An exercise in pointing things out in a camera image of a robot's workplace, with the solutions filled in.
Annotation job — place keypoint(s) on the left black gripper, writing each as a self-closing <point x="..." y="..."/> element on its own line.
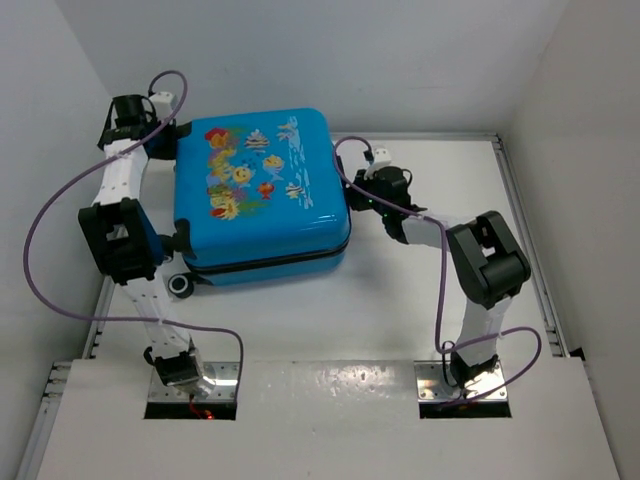
<point x="170" y="153"/>

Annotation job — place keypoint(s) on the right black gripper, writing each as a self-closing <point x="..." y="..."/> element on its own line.
<point x="356" y="201"/>

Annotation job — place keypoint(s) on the blue suitcase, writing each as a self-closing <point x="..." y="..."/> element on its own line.
<point x="257" y="197"/>

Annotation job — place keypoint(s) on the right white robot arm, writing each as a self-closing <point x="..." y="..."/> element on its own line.
<point x="489" y="264"/>

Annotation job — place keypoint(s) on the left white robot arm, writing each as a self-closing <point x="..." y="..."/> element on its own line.
<point x="127" y="249"/>

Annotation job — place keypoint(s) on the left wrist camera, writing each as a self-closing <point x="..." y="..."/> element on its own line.
<point x="129" y="117"/>

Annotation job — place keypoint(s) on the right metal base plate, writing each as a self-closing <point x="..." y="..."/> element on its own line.
<point x="435" y="386"/>

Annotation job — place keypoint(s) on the metal base plate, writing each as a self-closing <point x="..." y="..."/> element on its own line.
<point x="435" y="386"/>
<point x="218" y="385"/>

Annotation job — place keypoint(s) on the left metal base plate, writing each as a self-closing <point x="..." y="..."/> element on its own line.
<point x="218" y="385"/>

